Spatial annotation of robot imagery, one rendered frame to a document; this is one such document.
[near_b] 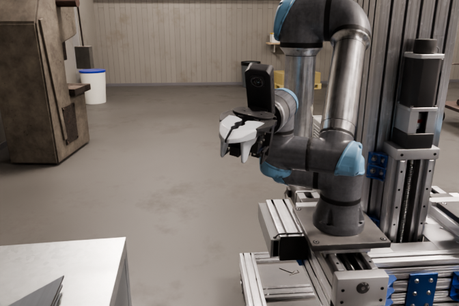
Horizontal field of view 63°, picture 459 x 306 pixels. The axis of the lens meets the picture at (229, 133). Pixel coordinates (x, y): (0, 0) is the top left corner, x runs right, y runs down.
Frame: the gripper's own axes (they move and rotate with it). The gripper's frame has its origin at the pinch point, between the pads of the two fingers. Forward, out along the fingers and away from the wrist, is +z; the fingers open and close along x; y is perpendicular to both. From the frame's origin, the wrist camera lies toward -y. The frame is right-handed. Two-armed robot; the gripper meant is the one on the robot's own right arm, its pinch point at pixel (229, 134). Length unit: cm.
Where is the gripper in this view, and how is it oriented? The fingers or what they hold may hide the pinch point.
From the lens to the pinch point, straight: 54.5
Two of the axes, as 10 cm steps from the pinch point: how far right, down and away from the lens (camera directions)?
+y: -1.3, 9.4, 3.3
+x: -9.2, -2.3, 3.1
